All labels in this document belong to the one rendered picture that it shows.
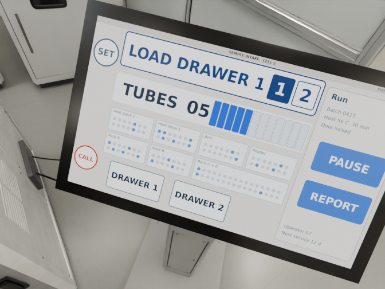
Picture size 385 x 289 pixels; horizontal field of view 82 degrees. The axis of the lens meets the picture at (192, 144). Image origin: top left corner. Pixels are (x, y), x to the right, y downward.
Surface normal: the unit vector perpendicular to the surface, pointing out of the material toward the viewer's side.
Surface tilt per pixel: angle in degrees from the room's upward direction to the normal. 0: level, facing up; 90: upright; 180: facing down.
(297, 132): 50
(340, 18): 90
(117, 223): 0
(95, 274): 0
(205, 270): 5
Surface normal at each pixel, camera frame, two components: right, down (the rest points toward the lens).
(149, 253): 0.04, -0.66
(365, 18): -0.82, 0.36
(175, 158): -0.11, 0.14
